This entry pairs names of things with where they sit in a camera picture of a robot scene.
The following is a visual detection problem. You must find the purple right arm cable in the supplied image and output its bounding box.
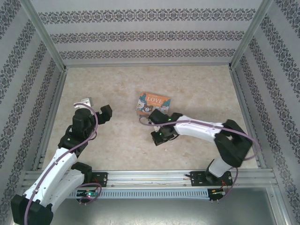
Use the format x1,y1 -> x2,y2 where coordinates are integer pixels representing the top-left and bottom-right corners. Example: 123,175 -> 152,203
139,116 -> 258,200

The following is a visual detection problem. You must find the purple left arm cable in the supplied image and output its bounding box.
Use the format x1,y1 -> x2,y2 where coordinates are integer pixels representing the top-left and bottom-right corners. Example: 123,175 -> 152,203
23,104 -> 103,225

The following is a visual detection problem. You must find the aluminium side rail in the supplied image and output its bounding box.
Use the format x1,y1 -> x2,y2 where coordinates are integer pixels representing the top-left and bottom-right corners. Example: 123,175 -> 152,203
32,69 -> 68,171
228,67 -> 268,170

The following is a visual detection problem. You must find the grey metal sheet panel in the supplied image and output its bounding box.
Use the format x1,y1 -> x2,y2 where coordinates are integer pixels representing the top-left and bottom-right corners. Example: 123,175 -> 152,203
28,198 -> 283,225

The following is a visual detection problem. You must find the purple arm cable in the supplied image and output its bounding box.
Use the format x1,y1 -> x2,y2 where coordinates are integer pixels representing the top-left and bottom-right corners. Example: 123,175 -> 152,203
23,104 -> 103,225
139,116 -> 258,200

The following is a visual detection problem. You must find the grey slotted cable duct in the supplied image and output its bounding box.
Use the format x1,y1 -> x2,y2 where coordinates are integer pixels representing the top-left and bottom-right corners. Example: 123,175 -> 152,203
67,188 -> 209,200

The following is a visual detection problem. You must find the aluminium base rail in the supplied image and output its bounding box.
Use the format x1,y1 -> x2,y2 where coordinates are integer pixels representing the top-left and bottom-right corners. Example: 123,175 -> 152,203
22,170 -> 278,188

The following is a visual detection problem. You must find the aluminium frame post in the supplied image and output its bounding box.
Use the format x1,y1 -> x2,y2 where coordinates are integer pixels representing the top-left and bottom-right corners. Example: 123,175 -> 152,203
228,0 -> 275,70
18,0 -> 68,72

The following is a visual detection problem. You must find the orange LOVE picture book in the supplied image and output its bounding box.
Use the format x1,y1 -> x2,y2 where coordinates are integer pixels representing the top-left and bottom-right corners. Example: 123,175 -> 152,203
135,92 -> 172,116

